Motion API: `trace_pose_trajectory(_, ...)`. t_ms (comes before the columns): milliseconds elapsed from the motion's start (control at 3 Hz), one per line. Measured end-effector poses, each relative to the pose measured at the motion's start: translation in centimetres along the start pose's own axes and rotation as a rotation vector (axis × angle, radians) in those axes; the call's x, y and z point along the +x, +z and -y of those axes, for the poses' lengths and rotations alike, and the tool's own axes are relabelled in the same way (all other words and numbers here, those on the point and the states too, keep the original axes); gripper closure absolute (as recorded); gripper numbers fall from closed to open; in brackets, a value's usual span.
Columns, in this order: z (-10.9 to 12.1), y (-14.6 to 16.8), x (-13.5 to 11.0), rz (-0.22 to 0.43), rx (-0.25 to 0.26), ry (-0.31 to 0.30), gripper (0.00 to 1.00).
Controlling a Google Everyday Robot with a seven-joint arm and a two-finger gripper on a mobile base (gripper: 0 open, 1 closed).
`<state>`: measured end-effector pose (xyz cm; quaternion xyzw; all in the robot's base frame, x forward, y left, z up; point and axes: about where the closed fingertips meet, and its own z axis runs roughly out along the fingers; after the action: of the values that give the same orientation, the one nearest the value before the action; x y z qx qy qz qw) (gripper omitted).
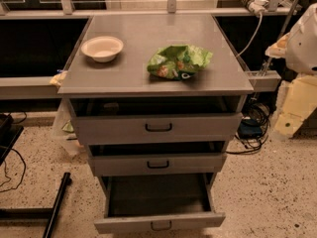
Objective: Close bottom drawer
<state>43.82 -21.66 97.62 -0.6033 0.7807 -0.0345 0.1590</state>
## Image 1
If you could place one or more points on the grey drawer cabinet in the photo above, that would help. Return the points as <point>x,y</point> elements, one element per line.
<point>142,35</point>

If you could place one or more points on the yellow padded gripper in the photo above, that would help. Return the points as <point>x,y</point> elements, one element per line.
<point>303,52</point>

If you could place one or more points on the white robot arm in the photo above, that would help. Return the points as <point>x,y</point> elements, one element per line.
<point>299,49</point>

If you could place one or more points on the white bowl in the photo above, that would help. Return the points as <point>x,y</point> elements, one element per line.
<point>102,49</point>

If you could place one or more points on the green chip bag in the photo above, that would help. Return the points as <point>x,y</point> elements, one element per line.
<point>178,62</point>

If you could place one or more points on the yellow sponge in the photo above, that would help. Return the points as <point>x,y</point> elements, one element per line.
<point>58,79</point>

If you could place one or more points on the clear plastic bag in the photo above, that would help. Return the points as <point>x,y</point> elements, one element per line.
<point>63,132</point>

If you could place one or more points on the grey drawer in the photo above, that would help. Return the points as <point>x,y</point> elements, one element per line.
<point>158,203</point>
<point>140,120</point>
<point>157,159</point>

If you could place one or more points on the blue box on floor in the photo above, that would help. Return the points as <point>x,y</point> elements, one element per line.
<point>249,129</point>

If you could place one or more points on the black stand leg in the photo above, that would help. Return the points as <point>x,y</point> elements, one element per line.
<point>48,215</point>

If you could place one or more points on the white power strip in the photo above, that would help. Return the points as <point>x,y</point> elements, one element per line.
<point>256,7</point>

